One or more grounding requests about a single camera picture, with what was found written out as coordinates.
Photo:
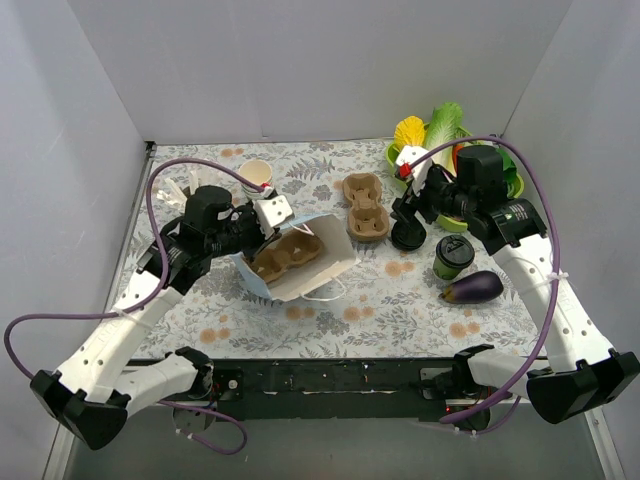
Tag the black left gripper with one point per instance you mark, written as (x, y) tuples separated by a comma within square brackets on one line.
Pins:
[(261, 239)]

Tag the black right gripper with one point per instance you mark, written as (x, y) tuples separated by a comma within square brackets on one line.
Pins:
[(420, 201)]

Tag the single brown pulp carrier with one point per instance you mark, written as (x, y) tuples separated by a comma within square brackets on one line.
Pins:
[(294, 249)]

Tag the stack of paper cups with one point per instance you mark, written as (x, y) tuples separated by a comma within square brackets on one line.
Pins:
[(257, 172)]

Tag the green paper coffee cup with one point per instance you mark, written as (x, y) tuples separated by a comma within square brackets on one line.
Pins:
[(443, 272)]

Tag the white paper carry bag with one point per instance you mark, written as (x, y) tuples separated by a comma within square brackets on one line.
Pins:
[(337, 257)]

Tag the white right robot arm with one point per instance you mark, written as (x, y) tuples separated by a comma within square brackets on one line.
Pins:
[(573, 367)]

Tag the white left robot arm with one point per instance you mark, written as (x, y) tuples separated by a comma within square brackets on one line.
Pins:
[(90, 394)]

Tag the stack of black lids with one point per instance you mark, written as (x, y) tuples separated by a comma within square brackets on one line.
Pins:
[(408, 237)]

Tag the brown pulp cup carrier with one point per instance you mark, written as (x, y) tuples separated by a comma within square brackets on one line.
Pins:
[(367, 219)]

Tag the yellow toy cabbage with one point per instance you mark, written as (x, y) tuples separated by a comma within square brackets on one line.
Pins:
[(411, 131)]

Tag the green toy napa cabbage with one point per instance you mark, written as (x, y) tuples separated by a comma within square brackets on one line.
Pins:
[(443, 127)]

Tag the floral patterned table mat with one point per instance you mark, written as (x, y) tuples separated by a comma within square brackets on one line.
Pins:
[(387, 305)]

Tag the purple toy eggplant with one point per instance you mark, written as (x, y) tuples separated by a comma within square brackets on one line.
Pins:
[(479, 287)]

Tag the green plastic basket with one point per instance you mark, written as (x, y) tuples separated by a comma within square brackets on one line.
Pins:
[(515, 183)]

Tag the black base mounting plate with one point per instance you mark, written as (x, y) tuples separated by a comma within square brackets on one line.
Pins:
[(419, 388)]

